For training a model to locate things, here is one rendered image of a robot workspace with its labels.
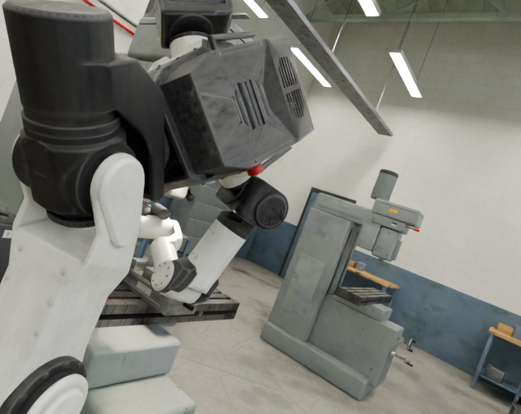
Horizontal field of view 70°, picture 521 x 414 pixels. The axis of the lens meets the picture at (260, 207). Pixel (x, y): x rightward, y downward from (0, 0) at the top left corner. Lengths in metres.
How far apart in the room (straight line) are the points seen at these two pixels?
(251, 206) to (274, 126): 0.20
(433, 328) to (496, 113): 3.97
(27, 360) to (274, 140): 0.51
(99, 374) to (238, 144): 0.86
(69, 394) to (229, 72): 0.54
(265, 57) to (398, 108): 7.75
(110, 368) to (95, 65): 0.96
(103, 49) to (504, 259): 7.13
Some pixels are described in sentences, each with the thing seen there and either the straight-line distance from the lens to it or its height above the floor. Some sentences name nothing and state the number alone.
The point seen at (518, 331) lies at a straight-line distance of 6.80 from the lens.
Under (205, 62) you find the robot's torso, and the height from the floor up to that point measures 1.58.
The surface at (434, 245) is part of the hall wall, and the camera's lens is 7.48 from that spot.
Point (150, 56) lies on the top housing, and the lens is 1.41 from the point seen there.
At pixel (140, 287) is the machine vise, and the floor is 0.96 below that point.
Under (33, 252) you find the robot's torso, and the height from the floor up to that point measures 1.22.
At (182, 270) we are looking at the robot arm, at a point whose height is 1.20.
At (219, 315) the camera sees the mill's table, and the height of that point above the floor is 0.87.
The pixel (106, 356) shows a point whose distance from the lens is 1.24.
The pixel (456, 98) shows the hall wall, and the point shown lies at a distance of 8.23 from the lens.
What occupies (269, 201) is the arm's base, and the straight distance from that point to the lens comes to 0.82.
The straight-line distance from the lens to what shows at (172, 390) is 1.39.
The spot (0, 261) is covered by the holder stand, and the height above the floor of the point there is 1.01.
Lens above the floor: 1.41
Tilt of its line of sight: 1 degrees down
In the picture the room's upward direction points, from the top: 21 degrees clockwise
